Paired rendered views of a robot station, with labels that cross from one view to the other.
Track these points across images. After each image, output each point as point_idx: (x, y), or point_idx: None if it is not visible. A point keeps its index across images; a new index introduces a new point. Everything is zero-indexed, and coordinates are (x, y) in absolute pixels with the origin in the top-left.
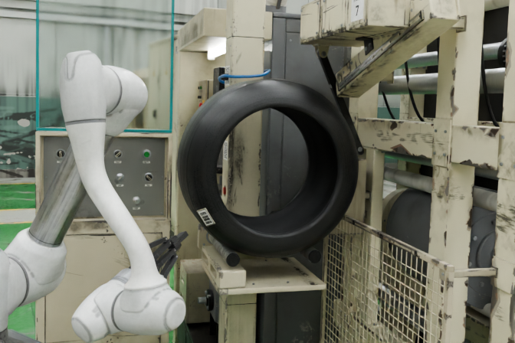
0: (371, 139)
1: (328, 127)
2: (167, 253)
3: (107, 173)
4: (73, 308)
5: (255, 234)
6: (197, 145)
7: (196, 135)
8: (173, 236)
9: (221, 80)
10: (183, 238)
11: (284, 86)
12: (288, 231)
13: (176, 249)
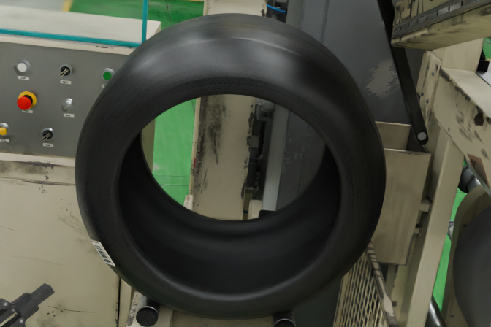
0: (448, 118)
1: (326, 137)
2: (8, 324)
3: (51, 96)
4: (4, 268)
5: (180, 291)
6: (88, 142)
7: (90, 124)
8: (23, 297)
9: None
10: (42, 299)
11: (252, 55)
12: (271, 256)
13: (26, 318)
